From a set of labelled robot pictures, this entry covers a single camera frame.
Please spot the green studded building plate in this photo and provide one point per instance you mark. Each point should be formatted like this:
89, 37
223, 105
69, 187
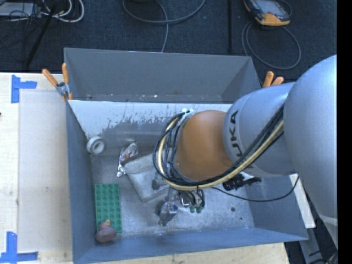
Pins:
108, 202

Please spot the crumpled silver foil packet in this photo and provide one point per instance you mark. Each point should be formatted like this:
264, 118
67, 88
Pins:
127, 155

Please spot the black cylinder on white bracket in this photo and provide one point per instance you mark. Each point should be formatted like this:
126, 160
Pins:
236, 182

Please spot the grey flat pad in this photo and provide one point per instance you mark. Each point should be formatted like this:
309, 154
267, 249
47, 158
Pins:
143, 175

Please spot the grey metal bin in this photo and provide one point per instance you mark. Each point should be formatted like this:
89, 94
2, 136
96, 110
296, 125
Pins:
154, 78

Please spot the brown toy duck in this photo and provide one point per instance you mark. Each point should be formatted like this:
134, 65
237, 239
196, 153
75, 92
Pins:
105, 233

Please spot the white tape roll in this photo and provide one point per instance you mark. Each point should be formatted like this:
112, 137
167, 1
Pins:
96, 145

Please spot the pale wood flat board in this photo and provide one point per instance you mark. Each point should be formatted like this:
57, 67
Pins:
44, 169

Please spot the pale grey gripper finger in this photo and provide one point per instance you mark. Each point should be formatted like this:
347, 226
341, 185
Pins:
162, 218
169, 216

